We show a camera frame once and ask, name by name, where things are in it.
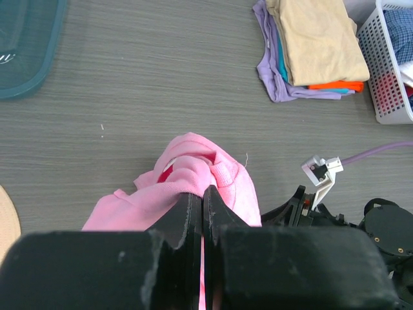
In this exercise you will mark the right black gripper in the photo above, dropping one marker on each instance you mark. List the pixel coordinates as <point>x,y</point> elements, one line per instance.
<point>387,224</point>

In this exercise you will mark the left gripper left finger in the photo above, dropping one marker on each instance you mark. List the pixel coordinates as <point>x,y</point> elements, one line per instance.
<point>153,269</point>

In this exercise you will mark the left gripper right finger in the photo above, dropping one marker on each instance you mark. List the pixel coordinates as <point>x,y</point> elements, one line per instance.
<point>275,267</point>

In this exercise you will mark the pink t shirt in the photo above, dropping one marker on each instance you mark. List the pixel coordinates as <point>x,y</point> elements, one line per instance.
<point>190,164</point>

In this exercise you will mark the white plastic basket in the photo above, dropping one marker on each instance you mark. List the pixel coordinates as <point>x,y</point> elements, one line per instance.
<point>389,96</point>

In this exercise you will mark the orange folded t shirt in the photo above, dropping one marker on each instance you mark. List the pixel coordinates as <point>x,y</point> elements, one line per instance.
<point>357,86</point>

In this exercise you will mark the white cloth in basket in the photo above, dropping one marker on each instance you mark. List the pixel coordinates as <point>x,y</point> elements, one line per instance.
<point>406,71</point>

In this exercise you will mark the beige crumpled cloth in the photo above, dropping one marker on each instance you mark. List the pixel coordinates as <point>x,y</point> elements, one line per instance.
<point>10,224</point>

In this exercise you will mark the beige folded t shirt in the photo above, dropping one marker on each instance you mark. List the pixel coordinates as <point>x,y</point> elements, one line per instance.
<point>319,42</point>

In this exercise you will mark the lavender folded t shirt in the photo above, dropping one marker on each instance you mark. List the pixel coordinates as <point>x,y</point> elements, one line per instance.
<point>268,70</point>

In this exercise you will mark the blue checked shirt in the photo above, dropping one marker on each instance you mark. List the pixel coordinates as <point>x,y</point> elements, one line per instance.
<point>399,25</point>

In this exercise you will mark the teal folded t shirt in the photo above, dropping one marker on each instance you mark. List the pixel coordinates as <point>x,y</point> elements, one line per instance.
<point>284,73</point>

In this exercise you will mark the teal plastic bin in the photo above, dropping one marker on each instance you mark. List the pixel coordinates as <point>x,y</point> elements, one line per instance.
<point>30,32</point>

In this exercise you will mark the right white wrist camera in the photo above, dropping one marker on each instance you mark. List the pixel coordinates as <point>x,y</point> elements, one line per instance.
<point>322,173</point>

